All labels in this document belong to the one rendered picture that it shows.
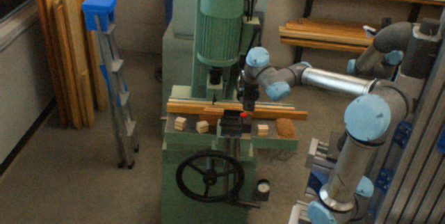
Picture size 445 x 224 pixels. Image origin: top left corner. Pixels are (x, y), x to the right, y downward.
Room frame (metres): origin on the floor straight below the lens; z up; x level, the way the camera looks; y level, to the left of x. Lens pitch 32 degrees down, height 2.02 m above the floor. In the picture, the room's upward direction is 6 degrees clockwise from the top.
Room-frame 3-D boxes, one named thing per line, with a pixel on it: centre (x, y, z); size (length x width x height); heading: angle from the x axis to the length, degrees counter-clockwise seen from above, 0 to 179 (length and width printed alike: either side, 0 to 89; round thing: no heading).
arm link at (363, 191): (1.10, -0.50, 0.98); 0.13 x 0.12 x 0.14; 134
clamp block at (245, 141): (1.45, -0.07, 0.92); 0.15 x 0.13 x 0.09; 94
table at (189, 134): (1.54, -0.06, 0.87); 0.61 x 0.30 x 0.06; 94
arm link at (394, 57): (1.84, -0.79, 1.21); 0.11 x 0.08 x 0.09; 178
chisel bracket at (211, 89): (1.66, 0.04, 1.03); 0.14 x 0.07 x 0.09; 4
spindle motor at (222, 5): (1.64, 0.04, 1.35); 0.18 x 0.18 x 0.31
